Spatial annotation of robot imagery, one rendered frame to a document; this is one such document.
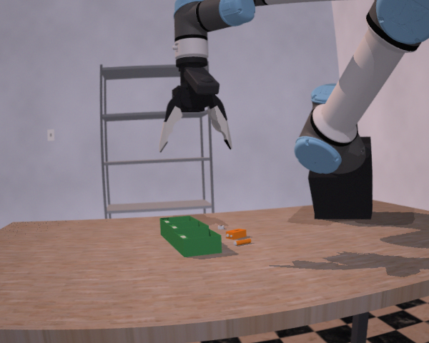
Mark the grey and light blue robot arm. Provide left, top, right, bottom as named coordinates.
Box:
left=172, top=0, right=429, bottom=174

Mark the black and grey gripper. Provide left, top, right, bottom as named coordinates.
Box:
left=159, top=56, right=232, bottom=152

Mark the green rack of three bins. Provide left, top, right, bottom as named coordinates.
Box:
left=160, top=216, right=222, bottom=257

